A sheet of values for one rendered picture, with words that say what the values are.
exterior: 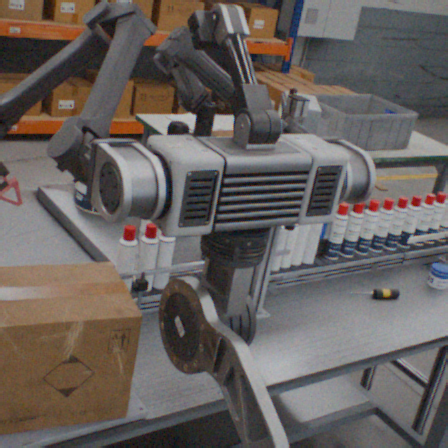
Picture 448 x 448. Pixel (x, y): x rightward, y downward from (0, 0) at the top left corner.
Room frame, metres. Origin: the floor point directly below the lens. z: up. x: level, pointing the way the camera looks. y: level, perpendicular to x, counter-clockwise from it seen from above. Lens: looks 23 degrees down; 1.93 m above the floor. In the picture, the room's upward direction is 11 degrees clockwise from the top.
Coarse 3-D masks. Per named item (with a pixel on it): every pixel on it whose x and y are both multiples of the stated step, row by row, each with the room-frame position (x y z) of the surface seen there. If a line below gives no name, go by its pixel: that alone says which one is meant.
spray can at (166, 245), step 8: (160, 240) 1.86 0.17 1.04; (168, 240) 1.86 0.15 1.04; (160, 248) 1.86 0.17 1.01; (168, 248) 1.86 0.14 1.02; (160, 256) 1.86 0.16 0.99; (168, 256) 1.86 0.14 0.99; (160, 264) 1.86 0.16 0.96; (168, 264) 1.87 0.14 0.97; (168, 272) 1.87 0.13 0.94; (160, 280) 1.86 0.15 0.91; (160, 288) 1.86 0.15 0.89
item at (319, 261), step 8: (384, 248) 2.50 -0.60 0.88; (320, 256) 2.32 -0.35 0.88; (360, 256) 2.38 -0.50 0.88; (368, 256) 2.40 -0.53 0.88; (376, 256) 2.41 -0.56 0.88; (320, 264) 2.25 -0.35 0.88; (328, 264) 2.27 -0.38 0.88; (336, 264) 2.29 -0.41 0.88; (192, 272) 2.01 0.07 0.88; (200, 272) 2.02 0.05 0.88; (272, 272) 2.12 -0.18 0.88; (280, 272) 2.13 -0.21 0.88; (168, 280) 1.93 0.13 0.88; (200, 280) 1.97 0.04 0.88; (152, 288) 1.86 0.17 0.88; (136, 296) 1.80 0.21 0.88; (144, 296) 1.81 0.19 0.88
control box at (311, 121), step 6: (282, 96) 2.05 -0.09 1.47; (306, 96) 2.08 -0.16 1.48; (312, 96) 2.09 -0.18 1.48; (282, 102) 2.01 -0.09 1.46; (312, 102) 2.01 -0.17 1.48; (312, 108) 1.94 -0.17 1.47; (318, 108) 1.96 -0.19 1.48; (312, 114) 1.94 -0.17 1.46; (318, 114) 1.94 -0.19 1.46; (306, 120) 1.93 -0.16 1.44; (312, 120) 1.94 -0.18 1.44; (318, 120) 1.94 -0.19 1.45; (306, 126) 1.94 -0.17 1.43; (312, 126) 1.94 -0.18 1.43; (312, 132) 1.94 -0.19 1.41
